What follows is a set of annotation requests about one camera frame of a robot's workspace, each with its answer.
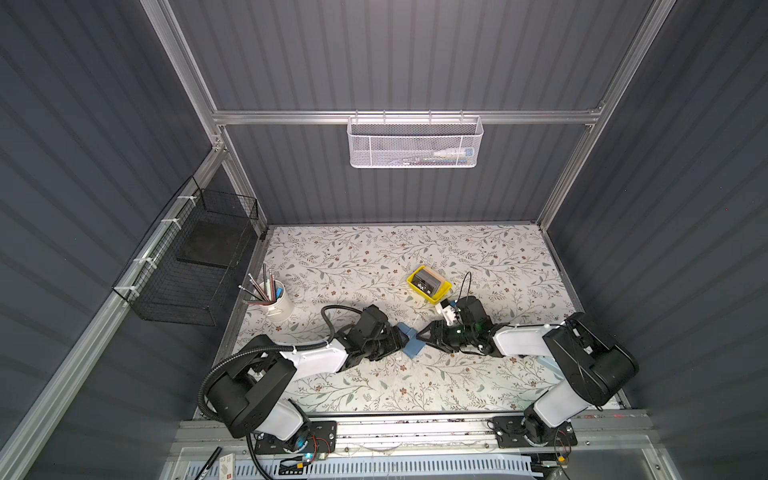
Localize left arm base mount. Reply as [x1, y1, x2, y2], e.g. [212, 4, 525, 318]
[255, 421, 338, 455]

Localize blue leather card holder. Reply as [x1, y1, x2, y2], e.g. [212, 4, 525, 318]
[397, 322, 426, 359]

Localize white wire mesh basket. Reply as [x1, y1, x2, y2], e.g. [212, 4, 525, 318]
[346, 113, 484, 169]

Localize black wire mesh basket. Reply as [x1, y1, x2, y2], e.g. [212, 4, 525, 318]
[113, 182, 261, 327]

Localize white pen cup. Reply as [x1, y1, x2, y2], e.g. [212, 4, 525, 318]
[263, 280, 294, 321]

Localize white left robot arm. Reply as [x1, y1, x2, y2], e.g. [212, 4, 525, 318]
[196, 304, 409, 452]

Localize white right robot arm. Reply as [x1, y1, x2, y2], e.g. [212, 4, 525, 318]
[416, 296, 639, 447]

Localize black corrugated cable hose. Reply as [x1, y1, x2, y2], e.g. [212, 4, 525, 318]
[197, 304, 365, 422]

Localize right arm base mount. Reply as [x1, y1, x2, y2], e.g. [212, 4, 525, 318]
[486, 415, 578, 452]

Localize pens in cup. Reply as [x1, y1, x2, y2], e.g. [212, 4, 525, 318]
[238, 265, 286, 306]

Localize white tube in basket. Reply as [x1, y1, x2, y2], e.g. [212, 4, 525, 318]
[407, 147, 476, 164]

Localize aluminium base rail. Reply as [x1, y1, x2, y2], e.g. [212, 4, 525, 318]
[170, 409, 660, 456]

